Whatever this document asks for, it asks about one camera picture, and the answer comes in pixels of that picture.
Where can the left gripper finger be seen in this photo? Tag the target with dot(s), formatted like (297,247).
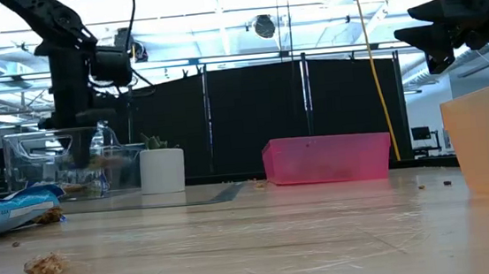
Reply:
(80,147)

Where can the dark blue granola bar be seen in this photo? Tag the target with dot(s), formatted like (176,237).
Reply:
(98,185)

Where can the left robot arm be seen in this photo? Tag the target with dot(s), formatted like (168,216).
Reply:
(61,24)

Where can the blue white granola bar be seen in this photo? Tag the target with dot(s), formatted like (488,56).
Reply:
(2,213)

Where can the large granola crumb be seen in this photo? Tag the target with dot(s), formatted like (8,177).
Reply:
(45,265)

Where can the clear plastic bin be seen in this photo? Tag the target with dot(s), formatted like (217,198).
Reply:
(30,173)

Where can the succulent in white pot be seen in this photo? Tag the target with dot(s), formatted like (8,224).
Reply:
(162,171)

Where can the small computer monitor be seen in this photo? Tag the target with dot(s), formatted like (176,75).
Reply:
(421,133)

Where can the red translucent bin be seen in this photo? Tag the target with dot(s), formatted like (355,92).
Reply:
(326,158)

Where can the black room divider screen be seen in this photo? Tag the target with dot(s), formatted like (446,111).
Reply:
(252,118)

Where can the ceiling light rail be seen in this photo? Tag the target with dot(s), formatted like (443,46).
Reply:
(220,60)

